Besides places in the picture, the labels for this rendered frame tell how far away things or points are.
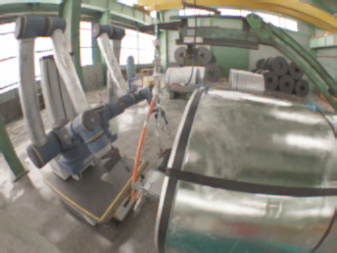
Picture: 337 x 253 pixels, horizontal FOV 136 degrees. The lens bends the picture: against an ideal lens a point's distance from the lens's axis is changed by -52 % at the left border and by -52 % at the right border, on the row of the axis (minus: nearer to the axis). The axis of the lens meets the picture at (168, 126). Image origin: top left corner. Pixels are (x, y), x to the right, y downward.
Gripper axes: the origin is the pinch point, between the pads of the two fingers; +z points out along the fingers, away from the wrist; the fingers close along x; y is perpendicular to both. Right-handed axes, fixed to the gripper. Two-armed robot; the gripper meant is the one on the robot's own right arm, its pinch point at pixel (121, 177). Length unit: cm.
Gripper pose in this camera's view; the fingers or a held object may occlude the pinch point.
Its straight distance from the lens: 80.2
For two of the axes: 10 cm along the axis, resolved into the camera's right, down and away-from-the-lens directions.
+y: -8.6, 2.7, 4.5
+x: -3.0, 4.5, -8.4
